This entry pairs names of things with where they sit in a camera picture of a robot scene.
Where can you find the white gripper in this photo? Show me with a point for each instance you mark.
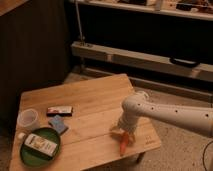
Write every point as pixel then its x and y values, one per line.
pixel 126 122

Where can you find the orange pepper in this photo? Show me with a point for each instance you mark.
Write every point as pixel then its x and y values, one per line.
pixel 123 143

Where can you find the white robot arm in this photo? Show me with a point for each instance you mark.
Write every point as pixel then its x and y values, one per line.
pixel 195 119

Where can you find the translucent ceramic cup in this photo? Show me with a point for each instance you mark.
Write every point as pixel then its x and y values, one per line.
pixel 28 119

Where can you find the wooden table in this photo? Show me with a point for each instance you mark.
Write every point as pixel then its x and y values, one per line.
pixel 96 108

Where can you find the blue sponge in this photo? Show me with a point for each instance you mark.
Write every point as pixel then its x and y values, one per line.
pixel 57 123

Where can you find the dark snack bar packet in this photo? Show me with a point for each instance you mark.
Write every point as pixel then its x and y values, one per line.
pixel 59 110

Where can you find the white carton box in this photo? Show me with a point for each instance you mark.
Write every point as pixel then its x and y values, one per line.
pixel 41 144

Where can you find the green plate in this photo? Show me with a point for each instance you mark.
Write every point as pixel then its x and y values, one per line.
pixel 34 158

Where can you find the small white egg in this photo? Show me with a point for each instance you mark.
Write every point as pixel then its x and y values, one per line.
pixel 21 136

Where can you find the vertical metal pole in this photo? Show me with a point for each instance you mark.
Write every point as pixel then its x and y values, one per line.
pixel 79 23

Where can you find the background shelf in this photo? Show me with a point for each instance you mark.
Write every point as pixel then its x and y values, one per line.
pixel 145 9

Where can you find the black handle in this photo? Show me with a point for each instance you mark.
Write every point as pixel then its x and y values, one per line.
pixel 189 64

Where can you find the grey metal rail beam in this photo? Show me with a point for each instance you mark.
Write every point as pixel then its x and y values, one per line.
pixel 156 63

